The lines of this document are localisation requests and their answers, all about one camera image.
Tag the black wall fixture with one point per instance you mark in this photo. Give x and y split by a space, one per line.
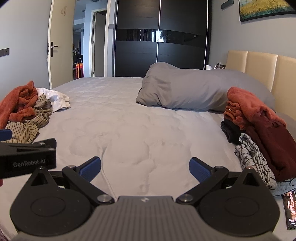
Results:
227 4

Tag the tan striped pants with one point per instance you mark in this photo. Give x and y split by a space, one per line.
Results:
30 127

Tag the framed landscape painting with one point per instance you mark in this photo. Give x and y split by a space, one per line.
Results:
266 8

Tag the grey pillow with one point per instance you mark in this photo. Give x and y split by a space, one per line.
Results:
196 92

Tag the photo frame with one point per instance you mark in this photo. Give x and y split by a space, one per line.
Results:
219 66

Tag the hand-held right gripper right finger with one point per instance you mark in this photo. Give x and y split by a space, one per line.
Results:
197 170

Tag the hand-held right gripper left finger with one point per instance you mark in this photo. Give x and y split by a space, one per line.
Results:
91 168

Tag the smartphone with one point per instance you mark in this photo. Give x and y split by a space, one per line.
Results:
291 210

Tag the black sliding wardrobe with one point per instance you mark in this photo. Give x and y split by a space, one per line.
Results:
161 53

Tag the red stool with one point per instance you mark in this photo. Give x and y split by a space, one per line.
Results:
79 70

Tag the dark red garment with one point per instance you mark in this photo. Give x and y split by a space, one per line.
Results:
277 148

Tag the grey wall switch plate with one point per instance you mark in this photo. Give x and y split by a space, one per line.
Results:
4 52

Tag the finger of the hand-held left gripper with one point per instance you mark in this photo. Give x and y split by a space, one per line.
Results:
5 135

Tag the beige padded headboard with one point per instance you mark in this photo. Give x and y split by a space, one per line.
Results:
261 67

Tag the grey patterned garment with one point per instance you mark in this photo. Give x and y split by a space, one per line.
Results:
254 157

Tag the cream room door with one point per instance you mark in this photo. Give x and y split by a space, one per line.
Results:
62 34

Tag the black folded garment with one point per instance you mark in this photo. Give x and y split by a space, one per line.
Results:
231 132

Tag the bed with grey sheet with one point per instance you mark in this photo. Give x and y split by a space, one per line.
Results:
129 129

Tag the white garment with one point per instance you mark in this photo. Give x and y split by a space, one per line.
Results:
56 98

